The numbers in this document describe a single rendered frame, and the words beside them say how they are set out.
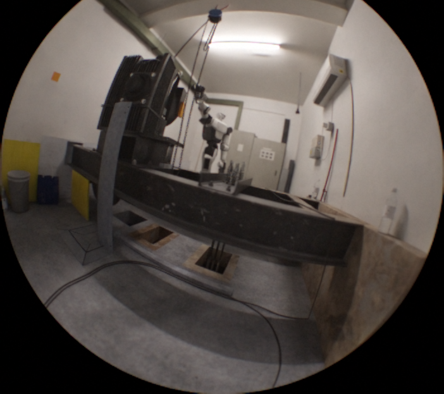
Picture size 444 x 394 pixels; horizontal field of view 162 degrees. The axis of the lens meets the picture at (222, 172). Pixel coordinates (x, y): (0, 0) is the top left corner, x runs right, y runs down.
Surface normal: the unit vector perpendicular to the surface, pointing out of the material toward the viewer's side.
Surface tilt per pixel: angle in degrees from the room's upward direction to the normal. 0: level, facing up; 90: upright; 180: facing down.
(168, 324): 0
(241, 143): 90
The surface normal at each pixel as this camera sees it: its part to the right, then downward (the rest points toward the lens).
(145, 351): 0.22, -0.97
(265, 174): -0.26, -0.02
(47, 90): 0.94, 0.22
